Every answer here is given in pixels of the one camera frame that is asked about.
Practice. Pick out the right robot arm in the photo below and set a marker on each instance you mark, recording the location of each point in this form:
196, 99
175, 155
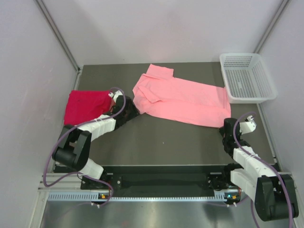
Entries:
273, 194

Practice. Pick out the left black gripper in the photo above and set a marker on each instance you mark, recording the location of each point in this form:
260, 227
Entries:
134, 111

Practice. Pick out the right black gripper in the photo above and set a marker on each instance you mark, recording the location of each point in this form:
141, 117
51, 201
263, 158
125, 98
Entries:
221, 130

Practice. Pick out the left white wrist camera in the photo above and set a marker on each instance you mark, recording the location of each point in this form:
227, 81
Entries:
115, 95

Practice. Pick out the grey slotted cable duct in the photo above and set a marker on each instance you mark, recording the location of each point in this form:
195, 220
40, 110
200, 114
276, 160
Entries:
218, 196

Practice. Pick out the light pink t-shirt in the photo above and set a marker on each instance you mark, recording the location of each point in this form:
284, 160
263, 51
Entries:
159, 94

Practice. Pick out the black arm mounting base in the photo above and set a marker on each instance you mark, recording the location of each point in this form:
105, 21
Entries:
163, 180

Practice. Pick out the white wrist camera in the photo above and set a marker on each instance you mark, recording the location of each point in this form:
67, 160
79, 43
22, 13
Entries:
248, 125
115, 95

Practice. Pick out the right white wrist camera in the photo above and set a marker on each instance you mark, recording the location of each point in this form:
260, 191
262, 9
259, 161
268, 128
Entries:
248, 125

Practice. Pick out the white perforated plastic basket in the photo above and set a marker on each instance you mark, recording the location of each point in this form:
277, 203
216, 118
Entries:
246, 78

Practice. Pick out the folded magenta t-shirt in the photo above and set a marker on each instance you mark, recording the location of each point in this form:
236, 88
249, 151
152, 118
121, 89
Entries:
83, 106

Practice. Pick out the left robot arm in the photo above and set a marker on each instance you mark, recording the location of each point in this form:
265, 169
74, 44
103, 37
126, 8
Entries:
75, 142

